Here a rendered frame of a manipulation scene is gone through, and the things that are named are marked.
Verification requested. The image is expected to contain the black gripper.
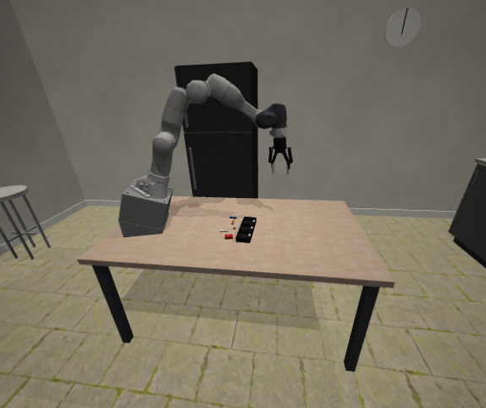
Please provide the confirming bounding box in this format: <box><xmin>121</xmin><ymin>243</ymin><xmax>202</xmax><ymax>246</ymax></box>
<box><xmin>268</xmin><ymin>137</ymin><xmax>293</xmax><ymax>175</ymax></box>

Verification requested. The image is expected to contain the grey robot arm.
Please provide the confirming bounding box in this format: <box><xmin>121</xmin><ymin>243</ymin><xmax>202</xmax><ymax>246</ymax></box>
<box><xmin>131</xmin><ymin>74</ymin><xmax>287</xmax><ymax>199</ymax></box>

